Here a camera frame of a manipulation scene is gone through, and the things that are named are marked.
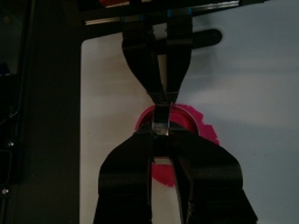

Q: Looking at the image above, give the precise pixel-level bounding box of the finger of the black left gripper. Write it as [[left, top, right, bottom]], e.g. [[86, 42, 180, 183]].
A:
[[164, 12, 193, 103], [121, 20, 172, 137]]

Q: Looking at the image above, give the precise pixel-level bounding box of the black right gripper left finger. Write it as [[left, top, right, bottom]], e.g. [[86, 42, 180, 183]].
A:
[[92, 128, 155, 224]]

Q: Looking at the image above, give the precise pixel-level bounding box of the white cutting board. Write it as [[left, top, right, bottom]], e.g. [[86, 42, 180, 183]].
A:
[[78, 0, 299, 224]]

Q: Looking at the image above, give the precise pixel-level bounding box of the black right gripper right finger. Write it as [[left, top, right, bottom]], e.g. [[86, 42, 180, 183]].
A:
[[168, 122, 259, 224]]

